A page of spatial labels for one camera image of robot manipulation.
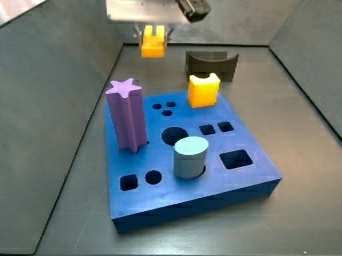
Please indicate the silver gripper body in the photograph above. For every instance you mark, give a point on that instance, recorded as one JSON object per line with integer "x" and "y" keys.
{"x": 158, "y": 11}

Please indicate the yellow double-square fork block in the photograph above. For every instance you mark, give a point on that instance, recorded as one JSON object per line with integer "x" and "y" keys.
{"x": 154, "y": 42}

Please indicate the blue foam peg board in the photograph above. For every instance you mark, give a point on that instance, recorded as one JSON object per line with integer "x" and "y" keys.
{"x": 147, "y": 195}

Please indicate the black curved holder stand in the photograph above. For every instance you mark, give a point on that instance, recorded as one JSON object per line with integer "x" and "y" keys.
{"x": 204, "y": 62}

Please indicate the purple star prism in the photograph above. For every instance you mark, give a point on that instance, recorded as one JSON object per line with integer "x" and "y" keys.
{"x": 124, "y": 100}

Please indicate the yellow arch-notch block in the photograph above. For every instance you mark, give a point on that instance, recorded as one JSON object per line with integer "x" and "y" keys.
{"x": 203, "y": 90}

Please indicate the light blue cylinder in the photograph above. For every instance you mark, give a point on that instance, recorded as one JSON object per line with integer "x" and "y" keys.
{"x": 190, "y": 152}

